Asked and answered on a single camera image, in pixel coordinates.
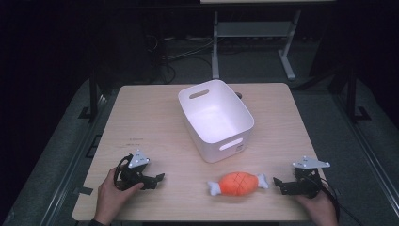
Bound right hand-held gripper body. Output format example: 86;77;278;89
291;155;331;200

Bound person's left hand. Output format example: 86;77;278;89
93;167;145;226

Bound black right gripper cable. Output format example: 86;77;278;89
319;177;363;226

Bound black metal stand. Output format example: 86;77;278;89
77;70;106;122
340;65;373;124

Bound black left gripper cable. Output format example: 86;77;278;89
113;153;134;190

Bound orange plush meat toy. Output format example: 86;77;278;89
206;170;270;198

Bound grey metal rail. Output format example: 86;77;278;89
39;93;120;226
332;93;399;218

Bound person's right hand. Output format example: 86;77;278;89
294;187;340;226

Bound white plastic basket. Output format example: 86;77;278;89
177;79;255;164

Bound white metal table frame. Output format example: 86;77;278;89
200;0;337;81

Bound black floor cables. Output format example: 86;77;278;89
145;33;218;84

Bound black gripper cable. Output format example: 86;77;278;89
113;153;134;190
319;177;363;226

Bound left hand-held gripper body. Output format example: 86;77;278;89
118;149;158;191

